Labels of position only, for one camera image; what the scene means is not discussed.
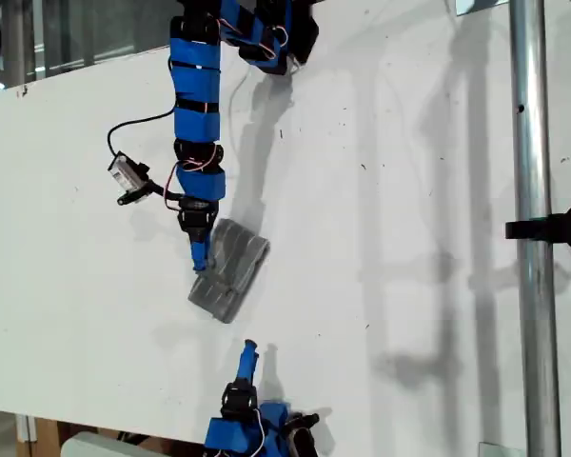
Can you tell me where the white box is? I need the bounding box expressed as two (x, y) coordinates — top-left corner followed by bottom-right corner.
(60, 430), (142, 457)

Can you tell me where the grey striped towel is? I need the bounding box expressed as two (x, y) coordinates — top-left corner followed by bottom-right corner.
(187, 218), (272, 326)

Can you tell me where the black camera stalk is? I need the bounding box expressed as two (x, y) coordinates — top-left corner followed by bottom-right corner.
(117, 178), (182, 208)
(283, 412), (322, 429)

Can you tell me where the black clamp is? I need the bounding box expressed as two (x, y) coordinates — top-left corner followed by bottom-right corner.
(504, 201), (571, 253)

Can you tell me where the black camera cable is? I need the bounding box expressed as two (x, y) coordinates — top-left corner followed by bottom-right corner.
(106, 107), (178, 158)

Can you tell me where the small camera box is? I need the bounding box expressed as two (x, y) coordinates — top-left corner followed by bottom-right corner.
(107, 150), (152, 191)
(287, 425), (317, 457)

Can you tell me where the steel post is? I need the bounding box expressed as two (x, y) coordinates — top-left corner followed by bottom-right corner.
(507, 0), (563, 457)

